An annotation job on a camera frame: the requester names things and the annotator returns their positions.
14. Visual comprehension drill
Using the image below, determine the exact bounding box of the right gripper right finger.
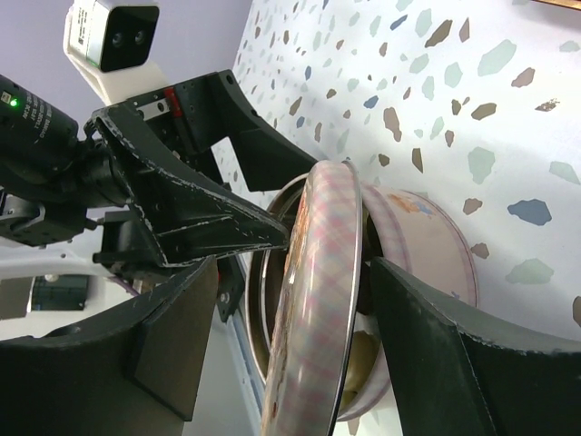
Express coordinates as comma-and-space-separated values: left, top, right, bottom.
370, 257, 580, 435

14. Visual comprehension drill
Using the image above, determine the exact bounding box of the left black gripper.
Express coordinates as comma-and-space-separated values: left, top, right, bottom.
88, 70, 317, 313

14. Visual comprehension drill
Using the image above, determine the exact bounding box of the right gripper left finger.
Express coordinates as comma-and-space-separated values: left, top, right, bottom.
1, 258, 217, 435

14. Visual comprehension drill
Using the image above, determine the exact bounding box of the round silver tin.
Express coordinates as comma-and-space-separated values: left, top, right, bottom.
247, 174, 478, 421

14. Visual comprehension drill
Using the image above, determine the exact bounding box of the round silver tin lid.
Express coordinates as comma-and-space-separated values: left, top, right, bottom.
261, 161, 362, 435

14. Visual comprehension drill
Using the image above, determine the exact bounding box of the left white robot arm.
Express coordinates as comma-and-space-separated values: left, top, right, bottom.
1, 70, 315, 282

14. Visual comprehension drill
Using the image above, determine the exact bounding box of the tan round chocolate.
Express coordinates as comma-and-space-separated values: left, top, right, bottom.
344, 331, 379, 392

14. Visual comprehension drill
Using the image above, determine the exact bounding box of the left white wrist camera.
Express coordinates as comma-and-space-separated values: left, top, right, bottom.
63, 0, 169, 105

